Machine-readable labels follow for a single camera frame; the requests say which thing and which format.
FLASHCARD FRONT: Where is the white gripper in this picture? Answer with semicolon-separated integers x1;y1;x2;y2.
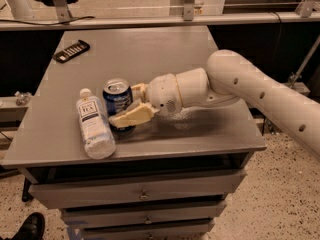
109;74;182;128

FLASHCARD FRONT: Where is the blue pepsi can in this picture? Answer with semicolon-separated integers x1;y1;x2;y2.
102;78;133;117

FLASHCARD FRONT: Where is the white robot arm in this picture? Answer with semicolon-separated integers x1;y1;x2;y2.
109;50;320;157

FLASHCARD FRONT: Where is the blue plastic tea bottle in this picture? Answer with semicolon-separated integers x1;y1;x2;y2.
76;88;116;159

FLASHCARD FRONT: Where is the black remote control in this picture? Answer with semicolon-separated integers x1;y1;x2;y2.
52;40;90;63

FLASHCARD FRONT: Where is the grey drawer cabinet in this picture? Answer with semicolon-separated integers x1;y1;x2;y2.
0;25;267;240

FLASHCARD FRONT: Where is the small crumpled clear object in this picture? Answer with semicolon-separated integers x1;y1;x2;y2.
15;91;32;106

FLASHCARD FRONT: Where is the top grey drawer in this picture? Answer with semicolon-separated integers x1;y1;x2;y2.
30;169;246;209

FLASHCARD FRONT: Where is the grey drawer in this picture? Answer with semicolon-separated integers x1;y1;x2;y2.
62;200;226;229
81;219;214;240
30;169;246;209

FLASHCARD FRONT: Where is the middle grey drawer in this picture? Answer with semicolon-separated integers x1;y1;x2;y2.
62;200;226;229

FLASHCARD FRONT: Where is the bottom grey drawer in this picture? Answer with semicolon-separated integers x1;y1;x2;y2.
81;219;214;240

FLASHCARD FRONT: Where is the white pipe top left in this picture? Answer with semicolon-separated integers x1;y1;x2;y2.
5;0;34;20

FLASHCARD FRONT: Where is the black shoe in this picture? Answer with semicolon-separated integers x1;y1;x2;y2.
12;212;45;240

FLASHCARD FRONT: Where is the black cable on rail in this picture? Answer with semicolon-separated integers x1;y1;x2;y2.
0;15;96;27

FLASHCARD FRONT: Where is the grey metal rail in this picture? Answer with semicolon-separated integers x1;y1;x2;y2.
0;12;320;31

